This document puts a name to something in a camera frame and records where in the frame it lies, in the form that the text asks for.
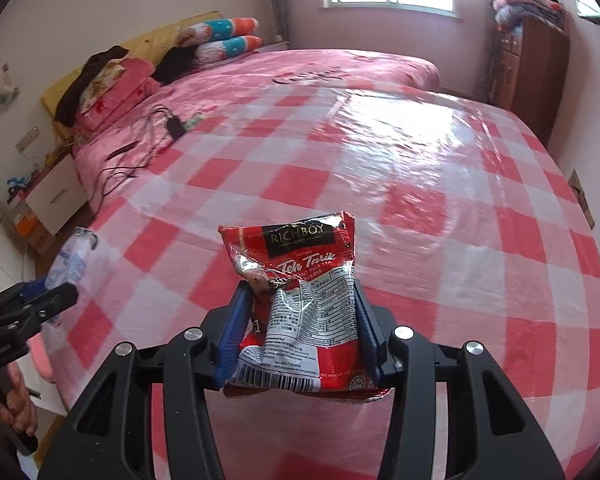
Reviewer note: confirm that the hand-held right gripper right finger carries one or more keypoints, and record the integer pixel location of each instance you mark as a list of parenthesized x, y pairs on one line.
[(367, 330)]

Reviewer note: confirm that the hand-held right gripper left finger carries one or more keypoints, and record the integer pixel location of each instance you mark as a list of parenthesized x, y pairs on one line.
[(232, 330)]

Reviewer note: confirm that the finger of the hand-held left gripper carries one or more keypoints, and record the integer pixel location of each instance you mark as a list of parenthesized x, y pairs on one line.
[(55, 302), (32, 291)]

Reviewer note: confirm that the pink plastic bucket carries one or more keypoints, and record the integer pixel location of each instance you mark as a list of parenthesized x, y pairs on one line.
[(42, 360)]

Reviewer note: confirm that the blue white plastic packet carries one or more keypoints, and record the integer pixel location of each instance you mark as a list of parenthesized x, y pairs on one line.
[(72, 255)]

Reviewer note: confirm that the red milk tea sachet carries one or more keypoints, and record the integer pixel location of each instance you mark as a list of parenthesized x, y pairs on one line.
[(300, 270)]

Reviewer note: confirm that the person's left hand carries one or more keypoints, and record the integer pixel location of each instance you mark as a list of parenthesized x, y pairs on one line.
[(22, 405)]

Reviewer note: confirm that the orange box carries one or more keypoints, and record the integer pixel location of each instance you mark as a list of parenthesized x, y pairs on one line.
[(27, 225)]

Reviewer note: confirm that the white nightstand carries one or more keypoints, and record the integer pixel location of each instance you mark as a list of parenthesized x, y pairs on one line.
[(55, 195)]

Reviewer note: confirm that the small household items pile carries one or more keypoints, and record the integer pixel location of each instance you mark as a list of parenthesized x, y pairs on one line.
[(35, 170)]

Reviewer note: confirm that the black slim device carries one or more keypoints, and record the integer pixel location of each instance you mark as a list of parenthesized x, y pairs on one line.
[(120, 150)]

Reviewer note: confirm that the black power adapter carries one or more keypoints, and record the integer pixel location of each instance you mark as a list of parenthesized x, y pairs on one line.
[(176, 127)]

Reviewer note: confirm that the white floral pillow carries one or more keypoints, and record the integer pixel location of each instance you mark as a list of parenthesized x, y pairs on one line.
[(102, 85)]

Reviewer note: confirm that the pink pillow with clothes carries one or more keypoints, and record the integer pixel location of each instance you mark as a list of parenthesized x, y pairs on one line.
[(137, 87)]

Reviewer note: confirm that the dark brown cloth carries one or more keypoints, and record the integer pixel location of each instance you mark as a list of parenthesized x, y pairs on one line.
[(105, 55)]

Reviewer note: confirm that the black clothing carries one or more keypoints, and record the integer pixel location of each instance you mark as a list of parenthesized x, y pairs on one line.
[(177, 62)]

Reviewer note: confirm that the bed with pink bedspread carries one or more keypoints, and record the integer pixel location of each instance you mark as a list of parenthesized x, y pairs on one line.
[(305, 67)]

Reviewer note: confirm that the white blue orange bolster pillow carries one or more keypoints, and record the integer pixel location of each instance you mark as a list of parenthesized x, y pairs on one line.
[(230, 47), (220, 27)]

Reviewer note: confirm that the yellow headboard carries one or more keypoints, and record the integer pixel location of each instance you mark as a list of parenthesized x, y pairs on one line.
[(155, 35)]

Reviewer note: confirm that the grey checked curtain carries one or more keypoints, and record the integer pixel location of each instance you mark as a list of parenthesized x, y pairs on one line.
[(280, 0), (487, 70)]

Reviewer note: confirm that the brown wooden cabinet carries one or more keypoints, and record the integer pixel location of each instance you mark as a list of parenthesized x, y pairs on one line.
[(540, 75)]

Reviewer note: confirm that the folded blankets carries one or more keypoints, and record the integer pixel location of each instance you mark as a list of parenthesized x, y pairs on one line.
[(527, 7)]

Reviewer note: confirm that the wall switch plate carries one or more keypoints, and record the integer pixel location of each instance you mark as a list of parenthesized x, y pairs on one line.
[(27, 140)]

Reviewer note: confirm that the grey wall fixture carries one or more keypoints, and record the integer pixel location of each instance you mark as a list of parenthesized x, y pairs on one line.
[(6, 92)]

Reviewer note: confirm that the wooden wall plate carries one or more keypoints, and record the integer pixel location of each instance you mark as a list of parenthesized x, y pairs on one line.
[(582, 200)]

